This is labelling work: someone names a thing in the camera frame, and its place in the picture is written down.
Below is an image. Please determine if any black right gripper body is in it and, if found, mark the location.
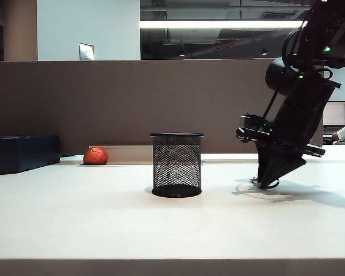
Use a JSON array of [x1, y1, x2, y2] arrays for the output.
[[257, 73, 342, 158]]

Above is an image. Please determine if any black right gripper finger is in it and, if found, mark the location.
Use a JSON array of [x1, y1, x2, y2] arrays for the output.
[[256, 144, 279, 189], [266, 151, 307, 190]]

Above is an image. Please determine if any bunch of keys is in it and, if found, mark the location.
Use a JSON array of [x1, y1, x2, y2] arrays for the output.
[[248, 177, 279, 190]]

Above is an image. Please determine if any black mesh basket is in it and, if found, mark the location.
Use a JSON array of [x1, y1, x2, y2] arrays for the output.
[[149, 132, 205, 198]]

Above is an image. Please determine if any white computer monitor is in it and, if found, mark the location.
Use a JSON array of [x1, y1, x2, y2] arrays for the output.
[[323, 101, 345, 127]]

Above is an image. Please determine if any long ceiling light strip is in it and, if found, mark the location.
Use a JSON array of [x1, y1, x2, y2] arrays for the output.
[[139, 20, 305, 29]]

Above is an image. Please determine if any brown desk partition panel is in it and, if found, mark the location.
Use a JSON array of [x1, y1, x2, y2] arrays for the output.
[[0, 59, 324, 155]]

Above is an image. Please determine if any orange fruit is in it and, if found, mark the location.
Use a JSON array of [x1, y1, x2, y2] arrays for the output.
[[83, 146, 109, 166]]

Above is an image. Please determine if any dark blue box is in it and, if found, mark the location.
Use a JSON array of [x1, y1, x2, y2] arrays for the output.
[[0, 135, 61, 175]]

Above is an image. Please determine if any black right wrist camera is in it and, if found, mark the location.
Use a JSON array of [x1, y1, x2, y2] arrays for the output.
[[235, 113, 274, 144]]

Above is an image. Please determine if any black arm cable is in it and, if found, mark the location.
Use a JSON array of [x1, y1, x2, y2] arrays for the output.
[[282, 20, 309, 70]]

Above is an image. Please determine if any silver wall switch plate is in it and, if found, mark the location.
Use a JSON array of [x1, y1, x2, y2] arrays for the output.
[[79, 43, 94, 61]]

